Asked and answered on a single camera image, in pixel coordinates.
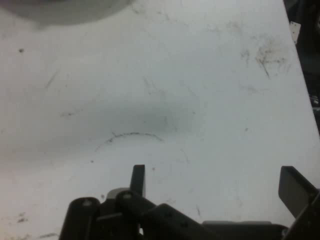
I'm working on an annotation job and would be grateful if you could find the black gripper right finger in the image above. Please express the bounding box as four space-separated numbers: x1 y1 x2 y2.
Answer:
278 165 320 240

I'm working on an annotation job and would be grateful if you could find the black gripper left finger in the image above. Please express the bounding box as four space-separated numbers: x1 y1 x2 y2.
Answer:
58 164 214 240

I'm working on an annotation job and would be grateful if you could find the silver metal bracket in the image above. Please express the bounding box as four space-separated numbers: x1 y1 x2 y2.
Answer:
289 21 301 45

